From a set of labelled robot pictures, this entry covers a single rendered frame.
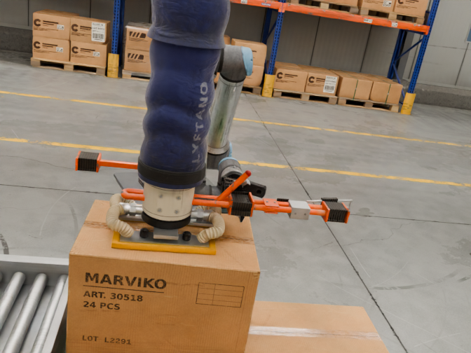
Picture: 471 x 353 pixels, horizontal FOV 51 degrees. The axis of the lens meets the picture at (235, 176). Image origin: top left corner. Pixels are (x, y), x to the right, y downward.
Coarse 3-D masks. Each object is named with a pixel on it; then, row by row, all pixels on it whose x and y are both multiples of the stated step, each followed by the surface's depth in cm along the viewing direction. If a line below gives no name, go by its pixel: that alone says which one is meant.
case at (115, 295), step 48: (96, 240) 160; (240, 240) 175; (96, 288) 156; (144, 288) 157; (192, 288) 158; (240, 288) 160; (96, 336) 163; (144, 336) 164; (192, 336) 166; (240, 336) 167
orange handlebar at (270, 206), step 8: (104, 160) 187; (112, 160) 188; (128, 168) 189; (136, 168) 189; (128, 192) 167; (136, 192) 167; (200, 200) 168; (208, 200) 168; (224, 200) 173; (256, 200) 175; (264, 200) 175; (272, 200) 176; (256, 208) 171; (264, 208) 172; (272, 208) 172; (280, 208) 173; (288, 208) 173; (312, 208) 178; (320, 208) 179
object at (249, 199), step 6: (234, 192) 175; (240, 192) 176; (246, 192) 176; (228, 198) 171; (234, 198) 172; (240, 198) 173; (246, 198) 173; (252, 198) 171; (234, 204) 167; (240, 204) 168; (246, 204) 168; (252, 204) 169; (228, 210) 169; (234, 210) 169; (240, 210) 169; (246, 210) 170; (252, 210) 170
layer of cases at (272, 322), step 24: (264, 312) 204; (288, 312) 207; (312, 312) 209; (336, 312) 212; (360, 312) 215; (264, 336) 190; (288, 336) 192; (312, 336) 195; (336, 336) 197; (360, 336) 199
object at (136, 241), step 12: (144, 228) 162; (120, 240) 158; (132, 240) 159; (144, 240) 160; (156, 240) 161; (168, 240) 162; (180, 240) 163; (192, 240) 165; (180, 252) 161; (192, 252) 161; (204, 252) 162; (216, 252) 163
